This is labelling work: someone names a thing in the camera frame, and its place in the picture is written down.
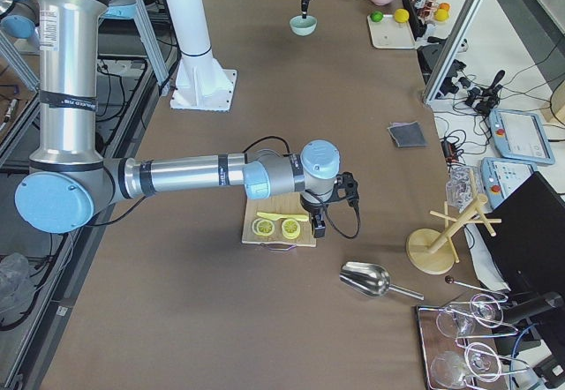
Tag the green lime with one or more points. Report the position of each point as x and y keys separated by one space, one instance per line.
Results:
x=376 y=16

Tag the yellow lemon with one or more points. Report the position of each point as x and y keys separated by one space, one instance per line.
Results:
x=401 y=16

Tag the wine glass upper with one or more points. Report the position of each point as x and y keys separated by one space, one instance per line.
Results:
x=463 y=319

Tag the teach pendant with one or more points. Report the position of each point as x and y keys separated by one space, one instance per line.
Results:
x=520 y=135
x=501 y=177

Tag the light green bowl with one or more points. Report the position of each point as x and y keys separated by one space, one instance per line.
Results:
x=303 y=26

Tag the bottom lemon slice underneath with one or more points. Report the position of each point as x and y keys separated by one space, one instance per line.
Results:
x=260 y=227

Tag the upper teach pendant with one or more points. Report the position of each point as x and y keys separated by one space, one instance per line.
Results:
x=520 y=135

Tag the upper lemon slice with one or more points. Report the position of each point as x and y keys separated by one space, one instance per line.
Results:
x=291 y=229

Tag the wooden mug tree stand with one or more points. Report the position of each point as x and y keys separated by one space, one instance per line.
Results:
x=432 y=251

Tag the aluminium profile post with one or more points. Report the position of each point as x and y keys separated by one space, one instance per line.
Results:
x=448 y=54

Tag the beige rabbit tray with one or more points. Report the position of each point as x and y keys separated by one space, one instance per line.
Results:
x=389 y=34

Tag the lower lemon slice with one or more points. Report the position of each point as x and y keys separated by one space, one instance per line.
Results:
x=272 y=225

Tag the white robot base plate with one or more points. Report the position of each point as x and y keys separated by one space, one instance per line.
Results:
x=207 y=88

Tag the grey folded cloth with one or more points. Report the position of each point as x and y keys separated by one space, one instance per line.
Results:
x=406 y=135

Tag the yellow plastic knife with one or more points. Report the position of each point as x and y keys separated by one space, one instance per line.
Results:
x=277 y=217

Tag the black frame glass rack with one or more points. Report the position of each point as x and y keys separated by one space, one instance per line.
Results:
x=509 y=342

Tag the clear plastic container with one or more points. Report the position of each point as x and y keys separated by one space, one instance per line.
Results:
x=460 y=186

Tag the lower teach pendant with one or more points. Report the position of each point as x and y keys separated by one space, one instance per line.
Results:
x=501 y=177

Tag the wine glass lower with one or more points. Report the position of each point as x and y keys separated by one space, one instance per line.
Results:
x=477 y=364

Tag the lemon slice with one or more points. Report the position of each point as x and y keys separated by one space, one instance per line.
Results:
x=272 y=225
x=291 y=229

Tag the metal scoop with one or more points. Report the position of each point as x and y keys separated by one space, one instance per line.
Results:
x=372 y=280

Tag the wine glass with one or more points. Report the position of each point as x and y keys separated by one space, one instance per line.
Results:
x=477 y=364
x=463 y=319

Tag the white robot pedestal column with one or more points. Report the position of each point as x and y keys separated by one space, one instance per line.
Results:
x=190 y=25

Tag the bamboo cutting board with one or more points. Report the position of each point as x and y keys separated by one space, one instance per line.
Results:
x=283 y=204

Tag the black monitor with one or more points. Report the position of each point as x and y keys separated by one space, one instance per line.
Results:
x=528 y=249

